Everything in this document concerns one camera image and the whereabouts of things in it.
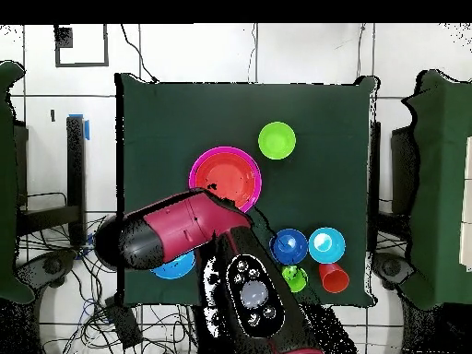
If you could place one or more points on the white box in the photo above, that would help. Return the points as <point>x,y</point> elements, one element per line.
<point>467,206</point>

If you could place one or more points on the small light blue bowl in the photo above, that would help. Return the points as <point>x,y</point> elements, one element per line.
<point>332,250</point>

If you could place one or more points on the grey wheeled floor base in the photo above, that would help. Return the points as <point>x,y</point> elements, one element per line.
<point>49,265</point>
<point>391,267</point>

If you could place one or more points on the large pink bowl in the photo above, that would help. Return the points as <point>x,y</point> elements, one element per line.
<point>191,173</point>

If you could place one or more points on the green cup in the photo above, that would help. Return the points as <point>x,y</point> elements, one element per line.
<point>297,282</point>

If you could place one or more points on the black floor box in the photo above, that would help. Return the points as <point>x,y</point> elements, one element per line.
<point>123,320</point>

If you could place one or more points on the orange cup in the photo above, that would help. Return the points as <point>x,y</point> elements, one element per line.
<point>335,280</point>

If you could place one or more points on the dark green tablecloth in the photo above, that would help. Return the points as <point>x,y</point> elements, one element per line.
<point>166,129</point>

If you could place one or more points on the green cloth side table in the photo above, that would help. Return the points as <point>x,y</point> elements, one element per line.
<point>6,184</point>
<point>438,184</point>

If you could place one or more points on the black post with blue tape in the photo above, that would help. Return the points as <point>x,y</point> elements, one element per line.
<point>75,177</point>

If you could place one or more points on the medium blue bowl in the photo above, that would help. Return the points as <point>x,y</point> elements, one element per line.
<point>177,269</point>

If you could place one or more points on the small dark blue bowl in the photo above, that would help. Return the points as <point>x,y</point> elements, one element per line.
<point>293,250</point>

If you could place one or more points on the wide orange bowl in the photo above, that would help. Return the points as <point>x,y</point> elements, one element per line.
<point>228,173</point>

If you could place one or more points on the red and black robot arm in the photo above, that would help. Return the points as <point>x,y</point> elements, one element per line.
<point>184,225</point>

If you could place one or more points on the small green bowl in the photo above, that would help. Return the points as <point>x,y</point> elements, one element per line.
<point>277,141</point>

